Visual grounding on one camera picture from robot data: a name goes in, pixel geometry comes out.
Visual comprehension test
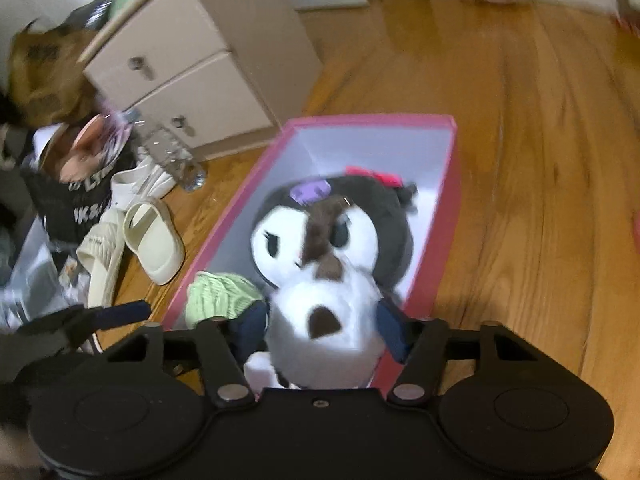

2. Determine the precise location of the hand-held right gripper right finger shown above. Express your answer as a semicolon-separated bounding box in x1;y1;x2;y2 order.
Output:
374;299;517;406

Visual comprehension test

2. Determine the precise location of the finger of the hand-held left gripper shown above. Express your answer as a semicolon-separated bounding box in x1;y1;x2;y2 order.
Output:
50;300;152;343

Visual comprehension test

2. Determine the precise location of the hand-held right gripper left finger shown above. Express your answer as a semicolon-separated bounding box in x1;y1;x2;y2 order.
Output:
106;305;269;408

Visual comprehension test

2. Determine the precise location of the black and white plush toy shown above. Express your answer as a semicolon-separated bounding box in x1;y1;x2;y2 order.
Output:
244;172;418;392

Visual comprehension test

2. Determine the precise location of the pink cardboard box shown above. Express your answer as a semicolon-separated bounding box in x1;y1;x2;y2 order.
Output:
162;114;463;392

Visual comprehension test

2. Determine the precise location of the green knitted cloth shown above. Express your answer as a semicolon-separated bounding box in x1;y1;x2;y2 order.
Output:
185;271;267;328

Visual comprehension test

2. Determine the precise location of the cream slipper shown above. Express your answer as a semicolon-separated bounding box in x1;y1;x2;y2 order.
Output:
122;198;186;286
75;207;127;309

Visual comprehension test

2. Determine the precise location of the silver plastic bag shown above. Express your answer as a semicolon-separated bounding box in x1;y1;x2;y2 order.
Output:
0;219;68;332

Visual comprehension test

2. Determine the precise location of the black printed bag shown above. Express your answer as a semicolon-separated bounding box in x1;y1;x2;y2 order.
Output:
21;125;140;247

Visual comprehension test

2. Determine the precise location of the white sandal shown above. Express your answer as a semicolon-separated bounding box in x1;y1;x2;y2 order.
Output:
109;156;177;209

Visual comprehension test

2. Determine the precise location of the red cloth bow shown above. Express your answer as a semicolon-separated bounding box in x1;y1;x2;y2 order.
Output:
344;164;404;189

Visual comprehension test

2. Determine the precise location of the clear plastic bottle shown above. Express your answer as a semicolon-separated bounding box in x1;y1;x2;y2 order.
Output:
141;127;208;194

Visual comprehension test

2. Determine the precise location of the brown paper bag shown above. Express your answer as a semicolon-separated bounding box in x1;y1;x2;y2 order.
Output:
7;27;102;130

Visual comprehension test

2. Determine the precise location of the beige two-drawer cabinet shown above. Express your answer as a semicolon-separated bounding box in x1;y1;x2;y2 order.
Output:
80;0;324;162

